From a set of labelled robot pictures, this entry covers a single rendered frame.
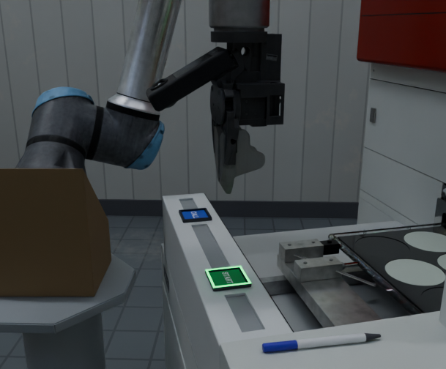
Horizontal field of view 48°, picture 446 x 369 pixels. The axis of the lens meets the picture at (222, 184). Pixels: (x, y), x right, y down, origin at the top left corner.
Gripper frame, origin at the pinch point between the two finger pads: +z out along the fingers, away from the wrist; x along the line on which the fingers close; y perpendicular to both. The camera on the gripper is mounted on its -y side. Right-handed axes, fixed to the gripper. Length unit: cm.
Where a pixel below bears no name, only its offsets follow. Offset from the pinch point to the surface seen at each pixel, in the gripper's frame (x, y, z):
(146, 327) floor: 136, -3, 111
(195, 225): 22.0, 0.2, 14.8
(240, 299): -5.1, 1.3, 15.1
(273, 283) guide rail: 17.0, 14.1, 26.1
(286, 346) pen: -18.5, 2.9, 13.5
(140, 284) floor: 177, -2, 111
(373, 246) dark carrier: 17.3, 34.9, 20.8
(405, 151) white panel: 45, 59, 10
